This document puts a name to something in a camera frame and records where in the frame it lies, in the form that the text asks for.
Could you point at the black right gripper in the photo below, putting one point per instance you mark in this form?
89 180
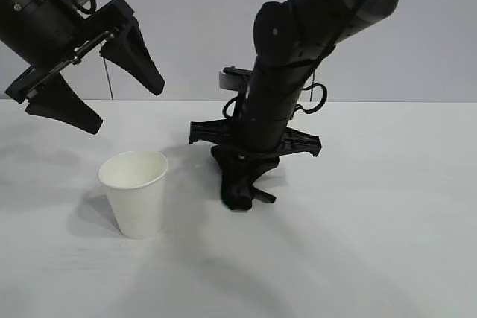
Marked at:
261 135

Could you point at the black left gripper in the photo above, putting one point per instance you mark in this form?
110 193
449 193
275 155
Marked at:
41 27

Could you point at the black and purple cloth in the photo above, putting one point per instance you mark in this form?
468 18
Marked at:
238 199

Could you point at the white paper cup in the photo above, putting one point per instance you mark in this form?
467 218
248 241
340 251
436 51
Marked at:
138 202

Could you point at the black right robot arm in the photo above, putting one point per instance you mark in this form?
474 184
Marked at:
298 27

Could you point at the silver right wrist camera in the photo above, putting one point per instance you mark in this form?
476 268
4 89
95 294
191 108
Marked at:
231 79

